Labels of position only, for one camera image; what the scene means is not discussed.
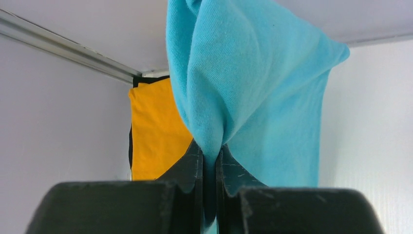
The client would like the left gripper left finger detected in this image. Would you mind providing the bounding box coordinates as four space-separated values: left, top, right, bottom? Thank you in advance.
26 142 204 234

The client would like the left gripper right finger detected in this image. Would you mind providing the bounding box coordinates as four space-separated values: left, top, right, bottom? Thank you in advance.
216 146 383 234

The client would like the teal polo shirt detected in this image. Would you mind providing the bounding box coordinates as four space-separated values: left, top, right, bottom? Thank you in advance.
166 0 350 234

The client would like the orange folded shirt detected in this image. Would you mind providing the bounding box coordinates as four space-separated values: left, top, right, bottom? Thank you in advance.
129 78 193 180

